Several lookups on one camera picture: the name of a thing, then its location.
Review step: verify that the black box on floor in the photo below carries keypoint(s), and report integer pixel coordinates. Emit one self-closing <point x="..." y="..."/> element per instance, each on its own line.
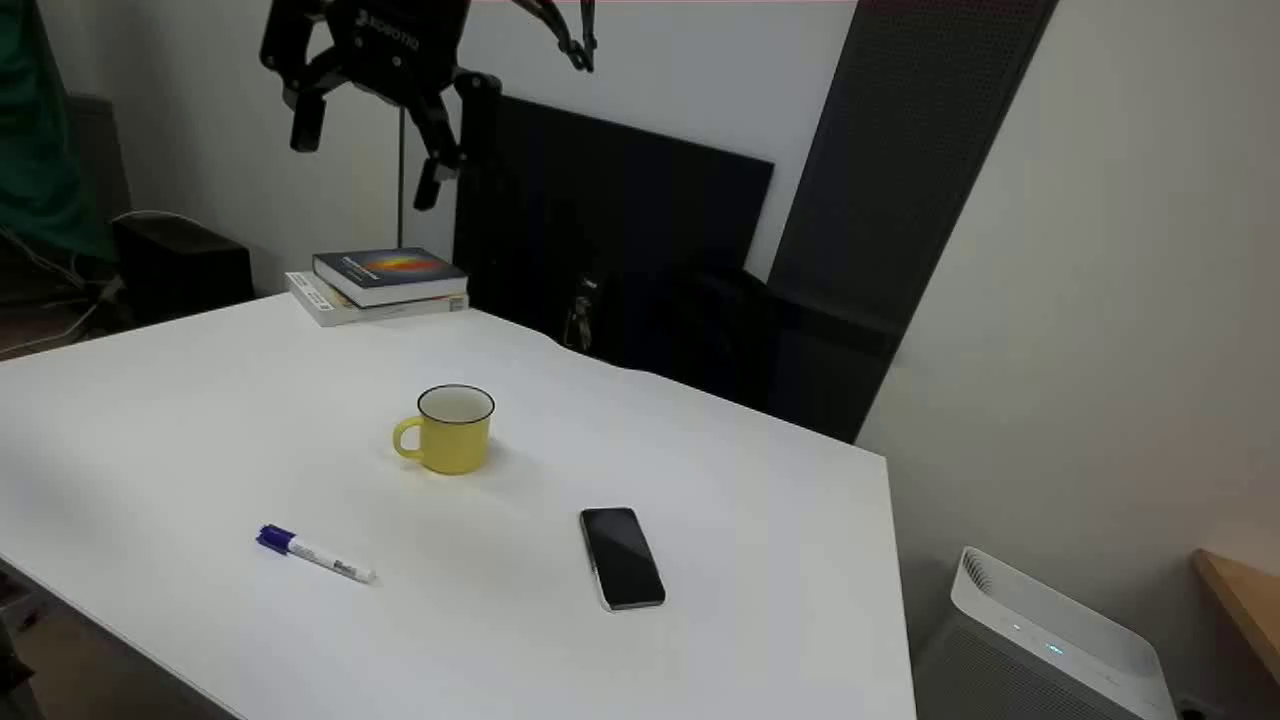
<point x="184" y="265"/>

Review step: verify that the black smartphone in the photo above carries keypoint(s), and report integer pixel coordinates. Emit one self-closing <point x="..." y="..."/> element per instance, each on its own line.
<point x="623" y="556"/>

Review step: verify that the wooden side table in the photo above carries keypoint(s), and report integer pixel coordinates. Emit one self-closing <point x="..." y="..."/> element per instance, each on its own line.
<point x="1245" y="603"/>

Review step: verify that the stack of books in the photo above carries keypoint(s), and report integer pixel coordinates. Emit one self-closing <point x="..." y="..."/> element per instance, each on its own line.
<point x="328" y="306"/>

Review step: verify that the black office chair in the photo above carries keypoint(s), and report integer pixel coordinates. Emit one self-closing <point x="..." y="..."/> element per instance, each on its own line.
<point x="694" y="335"/>

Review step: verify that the blue book with orange cover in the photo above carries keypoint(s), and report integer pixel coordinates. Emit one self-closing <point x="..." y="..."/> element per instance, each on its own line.
<point x="391" y="274"/>

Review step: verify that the yellow enamel mug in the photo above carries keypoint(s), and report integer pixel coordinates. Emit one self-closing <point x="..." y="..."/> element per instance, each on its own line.
<point x="455" y="434"/>

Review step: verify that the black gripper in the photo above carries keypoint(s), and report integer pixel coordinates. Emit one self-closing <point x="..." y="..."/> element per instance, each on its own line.
<point x="382" y="34"/>

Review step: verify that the large black monitor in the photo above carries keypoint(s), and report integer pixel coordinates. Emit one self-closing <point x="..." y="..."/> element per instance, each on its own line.
<point x="613" y="225"/>

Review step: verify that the dark grey wall panel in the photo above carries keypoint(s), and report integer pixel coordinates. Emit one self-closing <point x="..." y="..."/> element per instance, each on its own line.
<point x="904" y="163"/>

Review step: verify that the black cabinet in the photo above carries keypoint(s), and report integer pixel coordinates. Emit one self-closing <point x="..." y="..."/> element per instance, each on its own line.
<point x="832" y="365"/>

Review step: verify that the grey plastic bin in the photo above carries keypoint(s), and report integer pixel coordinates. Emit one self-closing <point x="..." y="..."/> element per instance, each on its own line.
<point x="1034" y="641"/>

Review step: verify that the green cloth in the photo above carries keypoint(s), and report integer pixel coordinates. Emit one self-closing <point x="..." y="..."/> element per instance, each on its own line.
<point x="41" y="135"/>

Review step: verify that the white marker with blue cap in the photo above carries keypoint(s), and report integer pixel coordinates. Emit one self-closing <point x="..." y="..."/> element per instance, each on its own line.
<point x="320" y="555"/>

